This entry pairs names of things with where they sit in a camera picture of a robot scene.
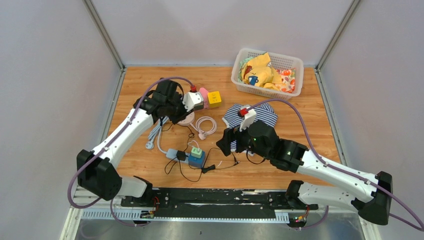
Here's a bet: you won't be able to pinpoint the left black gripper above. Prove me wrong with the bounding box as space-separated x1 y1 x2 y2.
165 94 194 125

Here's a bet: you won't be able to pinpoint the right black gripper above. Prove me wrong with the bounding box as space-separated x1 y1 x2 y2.
216 118 271 161

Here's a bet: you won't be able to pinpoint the pink round power strip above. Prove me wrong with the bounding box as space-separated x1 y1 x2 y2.
177 112 195 126

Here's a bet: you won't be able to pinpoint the blue cube charger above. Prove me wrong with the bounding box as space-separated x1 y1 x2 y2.
188 151 206 169

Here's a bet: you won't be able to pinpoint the pink triangular power strip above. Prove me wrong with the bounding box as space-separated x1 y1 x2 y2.
199 87 210 109

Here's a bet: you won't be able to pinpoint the black adapter with cable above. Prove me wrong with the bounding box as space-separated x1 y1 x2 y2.
161 122 243 183

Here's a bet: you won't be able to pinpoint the yellow power adapter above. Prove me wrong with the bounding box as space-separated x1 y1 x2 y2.
207 91 222 109

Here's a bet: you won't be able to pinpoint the light blue power strip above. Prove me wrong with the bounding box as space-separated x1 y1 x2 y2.
166 148 190 164

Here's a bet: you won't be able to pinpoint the dark green cube charger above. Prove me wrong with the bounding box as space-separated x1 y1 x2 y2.
193 101 205 111

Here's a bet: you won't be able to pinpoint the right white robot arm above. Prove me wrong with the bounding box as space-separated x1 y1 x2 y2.
216 120 393 226

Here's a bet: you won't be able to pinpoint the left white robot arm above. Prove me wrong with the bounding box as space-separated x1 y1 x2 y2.
71 76 204 207

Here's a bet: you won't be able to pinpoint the blue striped shirt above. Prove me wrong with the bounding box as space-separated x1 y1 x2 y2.
221 102 278 153

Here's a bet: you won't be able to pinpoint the yellow clothes in basket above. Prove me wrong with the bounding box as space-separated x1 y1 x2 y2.
237 52 296 94

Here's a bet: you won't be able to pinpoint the white plastic basket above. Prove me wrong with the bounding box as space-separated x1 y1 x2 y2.
230 48 304 100

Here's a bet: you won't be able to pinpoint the pink coiled cable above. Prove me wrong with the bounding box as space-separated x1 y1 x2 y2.
194 115 218 141

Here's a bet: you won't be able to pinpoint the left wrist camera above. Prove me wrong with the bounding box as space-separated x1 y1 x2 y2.
182 92 204 112

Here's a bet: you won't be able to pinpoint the light blue power cord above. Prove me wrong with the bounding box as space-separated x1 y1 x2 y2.
145 115 171 155

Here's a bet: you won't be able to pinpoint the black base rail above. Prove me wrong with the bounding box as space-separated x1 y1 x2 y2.
119 187 318 223

